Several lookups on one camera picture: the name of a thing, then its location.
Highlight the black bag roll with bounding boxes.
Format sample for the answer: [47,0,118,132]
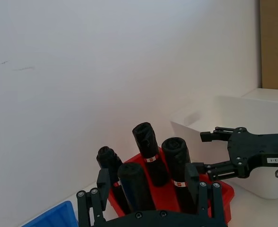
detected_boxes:
[96,146,130,215]
[161,138,199,215]
[117,162,156,213]
[132,122,170,187]

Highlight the blue plastic bin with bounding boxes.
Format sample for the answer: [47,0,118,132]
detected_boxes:
[22,201,80,227]

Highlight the white plastic bin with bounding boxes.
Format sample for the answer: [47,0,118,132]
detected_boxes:
[169,95,278,200]

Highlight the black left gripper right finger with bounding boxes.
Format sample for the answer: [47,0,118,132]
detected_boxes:
[185,162,223,220]

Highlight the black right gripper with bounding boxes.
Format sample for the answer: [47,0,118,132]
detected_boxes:
[192,127,278,183]

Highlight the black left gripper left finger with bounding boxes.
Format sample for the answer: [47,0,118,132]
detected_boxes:
[76,168,111,227]

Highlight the red plastic tray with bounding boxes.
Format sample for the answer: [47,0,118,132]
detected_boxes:
[107,152,235,224]

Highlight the brown cardboard box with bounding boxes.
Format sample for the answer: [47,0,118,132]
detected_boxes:
[259,0,278,91]

